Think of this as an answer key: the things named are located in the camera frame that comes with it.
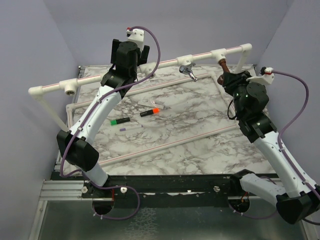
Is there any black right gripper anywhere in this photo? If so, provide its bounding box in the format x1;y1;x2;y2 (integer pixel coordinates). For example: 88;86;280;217
221;70;257;119

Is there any brown faucet chrome knob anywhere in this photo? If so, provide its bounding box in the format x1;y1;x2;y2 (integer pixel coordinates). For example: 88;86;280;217
216;58;230;86

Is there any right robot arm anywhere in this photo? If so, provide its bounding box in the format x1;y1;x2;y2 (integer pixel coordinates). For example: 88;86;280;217
221;67;320;225

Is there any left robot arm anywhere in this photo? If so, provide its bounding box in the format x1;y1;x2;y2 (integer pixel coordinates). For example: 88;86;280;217
56;37;150;198

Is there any grey chrome lever faucet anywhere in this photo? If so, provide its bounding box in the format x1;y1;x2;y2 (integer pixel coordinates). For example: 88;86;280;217
179;62;198;82

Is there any clear plastic bag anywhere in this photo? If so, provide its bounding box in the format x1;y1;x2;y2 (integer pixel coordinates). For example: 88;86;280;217
137;99;165;110

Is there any orange capped black marker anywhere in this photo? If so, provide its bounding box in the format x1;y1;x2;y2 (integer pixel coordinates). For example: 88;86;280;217
140;108;160;117

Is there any green capped black marker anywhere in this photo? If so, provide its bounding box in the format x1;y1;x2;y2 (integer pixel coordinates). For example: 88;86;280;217
110;117;130;126

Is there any purple capped white pen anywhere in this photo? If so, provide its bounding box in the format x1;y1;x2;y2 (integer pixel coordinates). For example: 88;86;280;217
119;125;143;132

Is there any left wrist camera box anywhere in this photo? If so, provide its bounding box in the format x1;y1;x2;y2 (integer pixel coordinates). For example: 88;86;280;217
126;27;145;51

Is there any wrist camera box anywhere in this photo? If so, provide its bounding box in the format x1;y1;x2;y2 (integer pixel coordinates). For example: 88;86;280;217
126;27;145;51
246;67;275;86

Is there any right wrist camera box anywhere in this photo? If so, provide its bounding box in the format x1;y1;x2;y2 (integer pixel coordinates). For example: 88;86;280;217
246;67;275;86

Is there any white PVC pipe frame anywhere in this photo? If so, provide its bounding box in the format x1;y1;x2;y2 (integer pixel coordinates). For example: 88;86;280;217
27;42;253;166

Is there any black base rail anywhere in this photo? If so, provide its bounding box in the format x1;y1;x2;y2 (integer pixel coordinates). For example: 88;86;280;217
51;171;246;209

